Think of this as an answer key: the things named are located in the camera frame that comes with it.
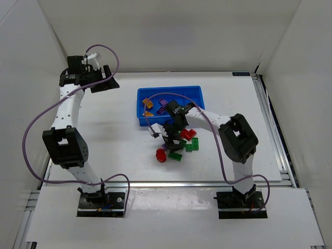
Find red oval lego brick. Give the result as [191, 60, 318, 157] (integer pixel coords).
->
[156, 148, 167, 163]

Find yellow lego brick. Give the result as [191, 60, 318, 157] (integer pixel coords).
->
[142, 98, 153, 109]
[142, 111, 153, 117]

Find purple oval lego brick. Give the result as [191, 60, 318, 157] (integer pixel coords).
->
[159, 98, 168, 106]

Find purple lego brick studs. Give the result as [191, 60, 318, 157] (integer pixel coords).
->
[156, 106, 165, 116]

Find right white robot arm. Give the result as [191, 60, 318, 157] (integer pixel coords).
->
[163, 100, 258, 205]

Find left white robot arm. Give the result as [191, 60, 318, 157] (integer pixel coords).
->
[42, 53, 111, 205]

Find green lego brick bottom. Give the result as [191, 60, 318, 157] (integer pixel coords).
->
[168, 153, 182, 162]

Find green lego brick center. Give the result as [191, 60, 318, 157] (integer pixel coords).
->
[179, 140, 187, 149]

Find red long lego brick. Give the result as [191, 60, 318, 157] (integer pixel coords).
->
[180, 129, 190, 140]

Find green lego brick small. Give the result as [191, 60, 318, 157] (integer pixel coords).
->
[185, 144, 193, 152]

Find green lego brick right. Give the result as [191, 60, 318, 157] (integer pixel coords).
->
[191, 137, 199, 151]

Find blue divided plastic bin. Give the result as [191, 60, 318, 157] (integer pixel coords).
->
[136, 86, 205, 127]

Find right blue table label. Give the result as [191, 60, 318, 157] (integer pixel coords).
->
[232, 72, 251, 77]

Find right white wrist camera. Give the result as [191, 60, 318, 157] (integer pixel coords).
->
[148, 123, 167, 138]

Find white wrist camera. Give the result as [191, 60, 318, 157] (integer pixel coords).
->
[148, 123, 167, 138]
[82, 52, 101, 70]

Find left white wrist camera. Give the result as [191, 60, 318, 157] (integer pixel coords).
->
[82, 52, 101, 70]

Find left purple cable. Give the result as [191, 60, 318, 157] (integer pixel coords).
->
[22, 44, 130, 218]

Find purple cable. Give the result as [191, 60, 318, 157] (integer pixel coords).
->
[22, 44, 130, 218]
[143, 92, 270, 214]

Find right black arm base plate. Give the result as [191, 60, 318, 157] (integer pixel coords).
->
[214, 191, 268, 219]

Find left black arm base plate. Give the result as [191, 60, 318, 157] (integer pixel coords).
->
[76, 191, 127, 218]

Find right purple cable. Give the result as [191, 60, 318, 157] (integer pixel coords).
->
[143, 92, 270, 214]

